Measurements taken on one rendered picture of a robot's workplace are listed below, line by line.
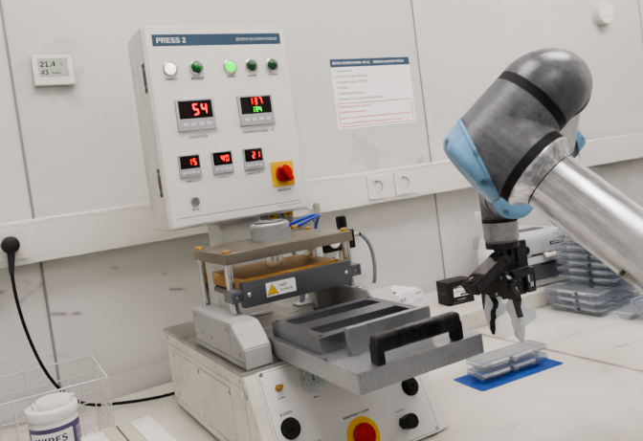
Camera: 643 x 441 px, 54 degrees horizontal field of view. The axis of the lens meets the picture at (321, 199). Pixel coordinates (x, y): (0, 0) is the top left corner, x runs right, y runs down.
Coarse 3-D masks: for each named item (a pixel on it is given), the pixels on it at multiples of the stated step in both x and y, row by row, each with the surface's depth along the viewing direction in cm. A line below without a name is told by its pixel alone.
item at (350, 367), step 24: (408, 312) 95; (360, 336) 91; (480, 336) 93; (288, 360) 101; (312, 360) 93; (336, 360) 89; (360, 360) 88; (408, 360) 86; (432, 360) 88; (456, 360) 91; (336, 384) 88; (360, 384) 82; (384, 384) 84
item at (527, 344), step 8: (512, 344) 141; (520, 344) 140; (528, 344) 140; (536, 344) 139; (488, 352) 138; (496, 352) 137; (504, 352) 137; (512, 352) 136; (520, 352) 135; (472, 360) 134; (480, 360) 134; (488, 360) 133; (496, 360) 133
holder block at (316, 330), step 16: (352, 304) 113; (368, 304) 114; (384, 304) 108; (400, 304) 107; (288, 320) 106; (304, 320) 108; (320, 320) 103; (336, 320) 101; (352, 320) 102; (288, 336) 102; (304, 336) 97; (320, 336) 93; (336, 336) 94; (320, 352) 93
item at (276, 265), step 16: (272, 256) 125; (288, 256) 137; (304, 256) 133; (320, 256) 131; (224, 272) 127; (240, 272) 124; (256, 272) 121; (272, 272) 119; (288, 272) 119; (224, 288) 125
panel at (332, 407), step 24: (264, 384) 103; (288, 384) 104; (288, 408) 102; (312, 408) 104; (336, 408) 106; (360, 408) 107; (384, 408) 109; (408, 408) 111; (432, 408) 113; (312, 432) 102; (336, 432) 104; (384, 432) 107; (408, 432) 109; (432, 432) 111
